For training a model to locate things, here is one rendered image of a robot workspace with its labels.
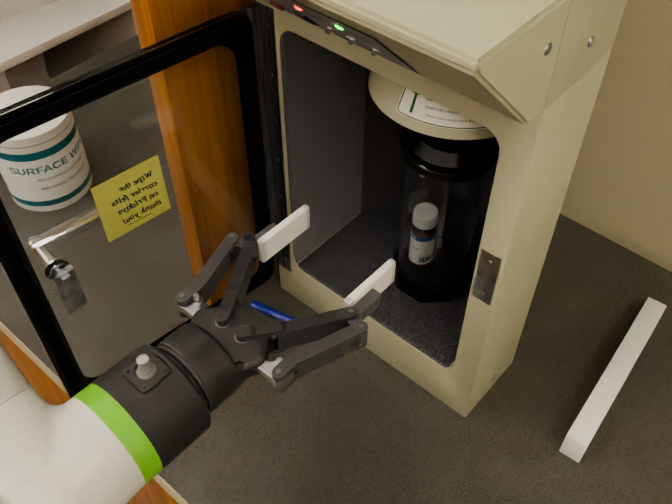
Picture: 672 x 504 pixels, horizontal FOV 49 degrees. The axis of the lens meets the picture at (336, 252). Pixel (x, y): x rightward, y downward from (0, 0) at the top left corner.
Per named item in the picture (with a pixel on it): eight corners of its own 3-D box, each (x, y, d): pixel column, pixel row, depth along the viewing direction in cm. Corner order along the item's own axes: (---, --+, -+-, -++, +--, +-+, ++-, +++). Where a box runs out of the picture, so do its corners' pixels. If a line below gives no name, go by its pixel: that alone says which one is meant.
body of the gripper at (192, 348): (207, 387, 58) (288, 317, 63) (139, 329, 62) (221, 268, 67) (218, 433, 64) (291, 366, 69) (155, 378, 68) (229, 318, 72)
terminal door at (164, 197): (275, 275, 100) (250, 7, 71) (74, 406, 87) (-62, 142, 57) (272, 272, 101) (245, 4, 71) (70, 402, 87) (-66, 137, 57)
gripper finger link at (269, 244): (263, 263, 74) (258, 260, 75) (310, 227, 78) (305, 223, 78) (261, 243, 72) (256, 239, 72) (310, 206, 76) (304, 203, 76)
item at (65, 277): (90, 306, 76) (76, 270, 72) (71, 317, 75) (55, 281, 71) (81, 295, 77) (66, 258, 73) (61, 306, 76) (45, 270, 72)
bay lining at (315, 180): (405, 171, 111) (426, -60, 85) (557, 255, 99) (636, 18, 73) (293, 262, 99) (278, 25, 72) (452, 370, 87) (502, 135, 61)
